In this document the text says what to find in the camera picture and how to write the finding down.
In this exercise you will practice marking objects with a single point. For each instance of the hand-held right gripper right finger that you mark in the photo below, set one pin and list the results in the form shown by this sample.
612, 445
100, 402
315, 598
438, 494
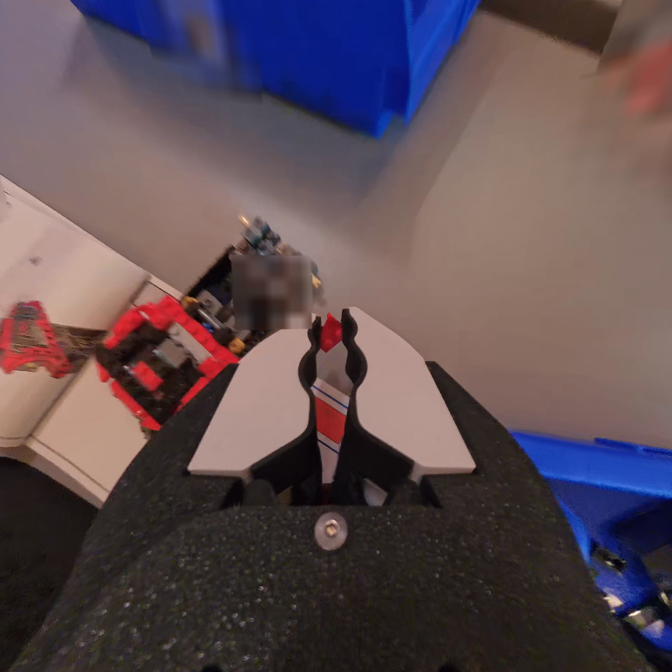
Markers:
409, 414

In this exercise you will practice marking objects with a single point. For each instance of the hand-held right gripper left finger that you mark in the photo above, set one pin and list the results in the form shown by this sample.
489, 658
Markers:
252, 414

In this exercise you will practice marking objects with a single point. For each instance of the red lego wedge plate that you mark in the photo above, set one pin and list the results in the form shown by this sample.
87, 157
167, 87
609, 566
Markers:
332, 333

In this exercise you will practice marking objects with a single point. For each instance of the red and black lego car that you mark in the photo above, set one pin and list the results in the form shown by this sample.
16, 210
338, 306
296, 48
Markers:
147, 315

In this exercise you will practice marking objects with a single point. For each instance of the lego instruction booklet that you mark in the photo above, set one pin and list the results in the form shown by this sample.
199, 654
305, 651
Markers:
63, 420

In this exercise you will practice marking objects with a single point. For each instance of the blue plastic storage bin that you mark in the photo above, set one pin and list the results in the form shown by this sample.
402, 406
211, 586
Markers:
603, 472
325, 63

